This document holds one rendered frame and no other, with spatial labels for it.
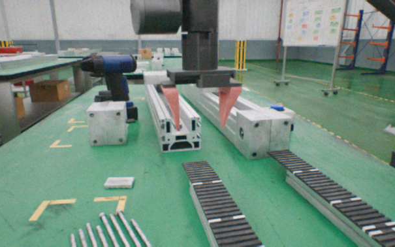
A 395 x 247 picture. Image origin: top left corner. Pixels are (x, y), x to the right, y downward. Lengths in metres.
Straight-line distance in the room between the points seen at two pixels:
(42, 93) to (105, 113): 3.80
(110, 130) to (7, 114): 2.32
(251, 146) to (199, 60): 0.28
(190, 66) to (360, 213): 0.32
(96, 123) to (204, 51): 0.41
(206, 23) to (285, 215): 0.31
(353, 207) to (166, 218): 0.27
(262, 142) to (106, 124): 0.39
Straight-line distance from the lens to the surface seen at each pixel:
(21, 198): 0.58
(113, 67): 0.92
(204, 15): 0.42
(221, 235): 0.36
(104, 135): 0.75
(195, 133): 0.68
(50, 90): 4.47
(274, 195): 0.52
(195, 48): 0.42
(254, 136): 0.63
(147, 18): 0.39
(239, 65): 10.93
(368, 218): 0.45
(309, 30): 6.64
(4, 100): 2.99
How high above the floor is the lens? 1.04
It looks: 17 degrees down
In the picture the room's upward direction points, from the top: straight up
